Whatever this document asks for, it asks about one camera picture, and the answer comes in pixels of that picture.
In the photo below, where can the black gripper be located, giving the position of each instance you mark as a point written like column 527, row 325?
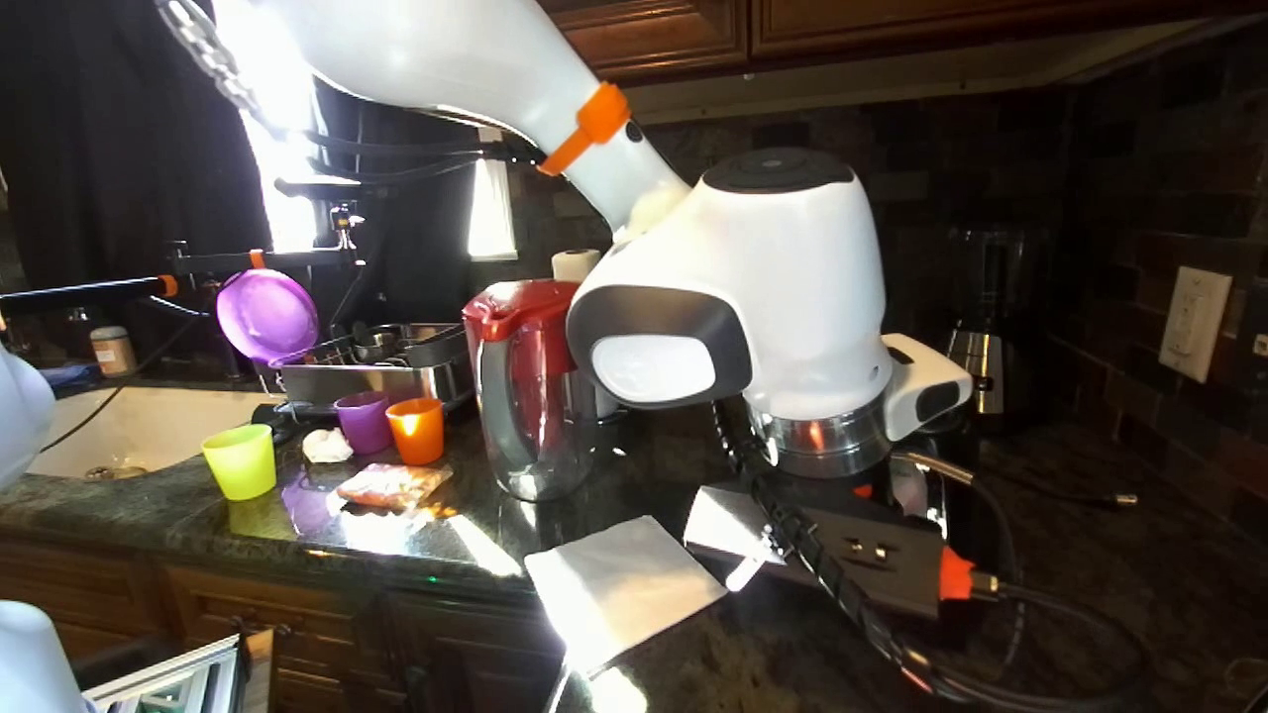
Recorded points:
column 893, row 560

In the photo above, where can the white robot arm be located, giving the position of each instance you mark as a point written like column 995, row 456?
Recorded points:
column 759, row 281

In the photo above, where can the grey paper sheet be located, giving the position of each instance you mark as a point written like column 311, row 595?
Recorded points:
column 621, row 589

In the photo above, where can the blender with steel base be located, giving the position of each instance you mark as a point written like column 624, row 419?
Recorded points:
column 990, row 325

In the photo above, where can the red water filter pitcher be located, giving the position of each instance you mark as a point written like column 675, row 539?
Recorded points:
column 541, row 414

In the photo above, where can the orange plastic cup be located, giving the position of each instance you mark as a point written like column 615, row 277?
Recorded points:
column 419, row 428

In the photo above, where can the packaged food on counter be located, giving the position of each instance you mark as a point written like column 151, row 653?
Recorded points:
column 393, row 487

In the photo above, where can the purple plastic cup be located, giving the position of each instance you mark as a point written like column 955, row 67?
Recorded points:
column 362, row 423

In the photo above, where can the metal dish rack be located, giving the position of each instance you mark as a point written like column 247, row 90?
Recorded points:
column 398, row 364

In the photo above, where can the green plastic cup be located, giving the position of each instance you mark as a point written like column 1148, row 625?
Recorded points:
column 242, row 463

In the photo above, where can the purple plastic plate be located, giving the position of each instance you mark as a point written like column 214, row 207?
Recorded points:
column 267, row 315

